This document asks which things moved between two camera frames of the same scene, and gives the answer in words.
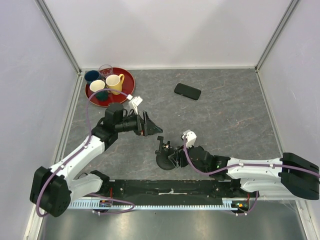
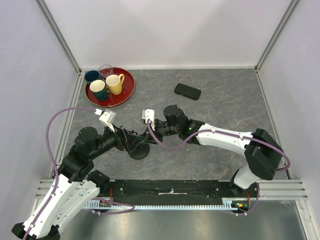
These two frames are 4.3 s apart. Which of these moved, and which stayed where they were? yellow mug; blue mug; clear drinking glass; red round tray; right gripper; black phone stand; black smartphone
Moved: black phone stand; right gripper
Stayed: blue mug; clear drinking glass; red round tray; yellow mug; black smartphone
